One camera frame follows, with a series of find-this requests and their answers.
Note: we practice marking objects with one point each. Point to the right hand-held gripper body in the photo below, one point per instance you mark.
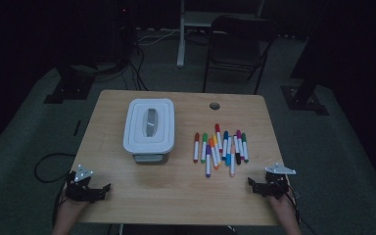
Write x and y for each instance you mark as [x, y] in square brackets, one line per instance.
[275, 186]

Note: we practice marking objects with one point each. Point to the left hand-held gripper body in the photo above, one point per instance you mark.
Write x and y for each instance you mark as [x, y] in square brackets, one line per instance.
[78, 191]

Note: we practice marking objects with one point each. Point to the magenta cap marker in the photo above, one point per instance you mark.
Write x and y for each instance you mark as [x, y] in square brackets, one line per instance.
[240, 145]

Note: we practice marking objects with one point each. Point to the pile of coloured markers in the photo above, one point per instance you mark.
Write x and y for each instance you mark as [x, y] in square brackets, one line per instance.
[220, 150]

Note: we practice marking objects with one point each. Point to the clear plastic storage box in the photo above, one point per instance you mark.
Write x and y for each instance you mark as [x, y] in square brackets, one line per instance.
[150, 158]

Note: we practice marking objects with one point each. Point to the white box lid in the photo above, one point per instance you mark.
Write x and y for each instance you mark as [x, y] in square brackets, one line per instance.
[149, 125]

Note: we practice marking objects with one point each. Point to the person's left hand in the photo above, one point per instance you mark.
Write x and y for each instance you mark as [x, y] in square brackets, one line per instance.
[73, 205]

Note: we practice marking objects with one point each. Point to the person's right hand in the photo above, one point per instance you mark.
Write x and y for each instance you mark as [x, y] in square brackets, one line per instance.
[280, 204]

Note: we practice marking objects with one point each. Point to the small black floor strip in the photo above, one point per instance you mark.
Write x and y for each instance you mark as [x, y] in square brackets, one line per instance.
[77, 128]

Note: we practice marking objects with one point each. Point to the grey round table grommet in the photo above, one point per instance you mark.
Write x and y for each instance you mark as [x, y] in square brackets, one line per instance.
[214, 106]

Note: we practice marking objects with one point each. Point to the black folding chair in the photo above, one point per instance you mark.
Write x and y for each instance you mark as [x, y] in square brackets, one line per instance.
[238, 49]

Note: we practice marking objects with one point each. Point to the black stand with base plate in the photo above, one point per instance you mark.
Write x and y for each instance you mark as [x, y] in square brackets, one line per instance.
[303, 98]
[68, 86]

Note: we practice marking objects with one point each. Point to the white metal desk frame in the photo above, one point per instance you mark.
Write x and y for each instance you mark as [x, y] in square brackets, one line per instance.
[189, 23]

